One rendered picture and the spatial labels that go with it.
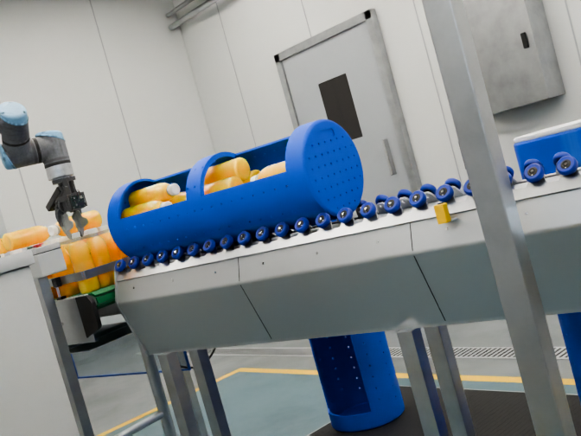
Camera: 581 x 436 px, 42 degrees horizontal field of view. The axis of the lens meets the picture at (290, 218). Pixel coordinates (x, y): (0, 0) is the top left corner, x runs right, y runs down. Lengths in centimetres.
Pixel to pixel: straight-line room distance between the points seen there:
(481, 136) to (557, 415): 57
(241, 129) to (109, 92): 134
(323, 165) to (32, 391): 98
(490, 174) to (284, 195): 73
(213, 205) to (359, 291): 52
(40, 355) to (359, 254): 89
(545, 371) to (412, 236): 50
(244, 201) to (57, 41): 553
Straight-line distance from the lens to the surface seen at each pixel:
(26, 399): 213
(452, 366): 218
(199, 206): 228
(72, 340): 281
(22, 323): 212
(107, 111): 755
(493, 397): 285
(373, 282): 199
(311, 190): 202
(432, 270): 189
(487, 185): 152
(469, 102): 152
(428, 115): 597
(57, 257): 267
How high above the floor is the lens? 110
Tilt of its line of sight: 3 degrees down
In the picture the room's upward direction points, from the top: 16 degrees counter-clockwise
